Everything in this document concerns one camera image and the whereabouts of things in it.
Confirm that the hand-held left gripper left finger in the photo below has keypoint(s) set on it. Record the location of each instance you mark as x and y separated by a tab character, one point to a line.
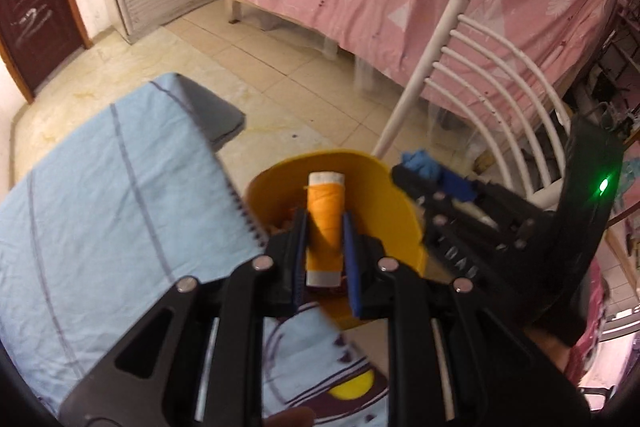
300	257

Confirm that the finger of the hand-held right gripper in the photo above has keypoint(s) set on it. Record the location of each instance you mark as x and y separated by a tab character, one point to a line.
435	207
457	186

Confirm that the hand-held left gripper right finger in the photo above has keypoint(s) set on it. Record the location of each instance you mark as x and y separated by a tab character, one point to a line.
350	267

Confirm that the orange tube white ends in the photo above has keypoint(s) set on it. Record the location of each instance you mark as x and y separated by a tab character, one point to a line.
325	227

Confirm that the yellow plastic bin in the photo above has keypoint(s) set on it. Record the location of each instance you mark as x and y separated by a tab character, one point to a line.
395	217

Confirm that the blue cloth ball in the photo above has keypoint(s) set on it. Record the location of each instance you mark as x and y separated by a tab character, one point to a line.
420	162

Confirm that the person's right forearm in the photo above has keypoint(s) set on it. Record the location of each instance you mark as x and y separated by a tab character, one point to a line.
547	352

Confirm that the white slatted chair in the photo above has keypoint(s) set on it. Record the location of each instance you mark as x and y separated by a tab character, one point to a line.
450	57

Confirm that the light blue striped table cloth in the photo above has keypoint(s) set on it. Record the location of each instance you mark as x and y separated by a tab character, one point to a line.
125	207

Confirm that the dark red door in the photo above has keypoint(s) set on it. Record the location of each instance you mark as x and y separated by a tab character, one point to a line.
30	7

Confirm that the white bed frame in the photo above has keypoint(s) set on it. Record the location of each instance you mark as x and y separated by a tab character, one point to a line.
236	9

